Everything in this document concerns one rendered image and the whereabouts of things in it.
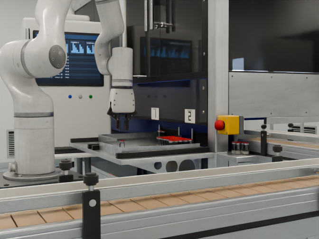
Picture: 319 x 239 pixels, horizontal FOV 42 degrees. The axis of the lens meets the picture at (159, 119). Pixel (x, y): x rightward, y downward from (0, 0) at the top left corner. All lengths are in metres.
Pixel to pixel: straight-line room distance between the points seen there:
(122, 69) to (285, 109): 0.73
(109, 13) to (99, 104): 0.97
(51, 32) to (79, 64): 1.18
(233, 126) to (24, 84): 0.77
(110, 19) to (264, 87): 0.70
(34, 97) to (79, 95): 1.19
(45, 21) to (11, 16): 5.78
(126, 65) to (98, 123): 0.88
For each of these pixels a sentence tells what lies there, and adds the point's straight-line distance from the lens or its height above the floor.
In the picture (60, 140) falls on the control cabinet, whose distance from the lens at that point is 2.48.
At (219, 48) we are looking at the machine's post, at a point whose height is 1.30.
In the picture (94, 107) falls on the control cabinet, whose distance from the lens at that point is 2.50.
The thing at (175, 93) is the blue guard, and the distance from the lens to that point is 1.95.
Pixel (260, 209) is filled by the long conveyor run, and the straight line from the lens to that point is 0.75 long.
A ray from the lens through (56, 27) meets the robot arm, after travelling 1.35.
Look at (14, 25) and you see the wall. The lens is 7.10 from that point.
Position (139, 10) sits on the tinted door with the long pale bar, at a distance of 2.37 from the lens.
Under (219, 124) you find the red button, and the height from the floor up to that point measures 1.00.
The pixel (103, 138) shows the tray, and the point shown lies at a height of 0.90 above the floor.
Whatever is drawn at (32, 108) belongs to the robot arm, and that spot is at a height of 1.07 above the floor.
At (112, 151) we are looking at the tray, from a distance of 1.66.
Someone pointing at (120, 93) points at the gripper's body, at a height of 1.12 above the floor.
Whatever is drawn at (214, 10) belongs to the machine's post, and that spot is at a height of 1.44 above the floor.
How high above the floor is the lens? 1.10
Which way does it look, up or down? 3 degrees down
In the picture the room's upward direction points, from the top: straight up
